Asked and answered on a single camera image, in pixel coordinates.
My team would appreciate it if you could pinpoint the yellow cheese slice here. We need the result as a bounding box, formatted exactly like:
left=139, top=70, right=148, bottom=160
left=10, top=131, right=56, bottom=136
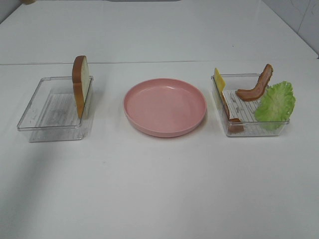
left=213, top=68, right=226, bottom=96

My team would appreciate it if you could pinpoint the curved bacon strip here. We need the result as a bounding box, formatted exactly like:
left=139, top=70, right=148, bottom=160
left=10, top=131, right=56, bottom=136
left=235, top=64, right=273, bottom=102

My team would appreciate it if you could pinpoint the green lettuce leaf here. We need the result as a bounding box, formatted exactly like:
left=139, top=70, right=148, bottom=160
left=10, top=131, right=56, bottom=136
left=254, top=81, right=296, bottom=130

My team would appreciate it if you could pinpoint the pink round plate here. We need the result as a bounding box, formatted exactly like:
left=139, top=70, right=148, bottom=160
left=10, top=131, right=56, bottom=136
left=123, top=78, right=207, bottom=137

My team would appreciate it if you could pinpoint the clear plastic fillings tray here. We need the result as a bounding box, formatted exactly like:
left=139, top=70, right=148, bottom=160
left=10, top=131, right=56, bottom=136
left=211, top=73, right=290, bottom=137

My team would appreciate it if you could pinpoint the upright bread slice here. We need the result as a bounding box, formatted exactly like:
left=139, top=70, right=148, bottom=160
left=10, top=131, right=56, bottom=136
left=72, top=55, right=90, bottom=118

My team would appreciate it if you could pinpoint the clear plastic bread tray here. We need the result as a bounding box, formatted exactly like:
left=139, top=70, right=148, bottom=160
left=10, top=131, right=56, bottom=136
left=17, top=76, right=94, bottom=142

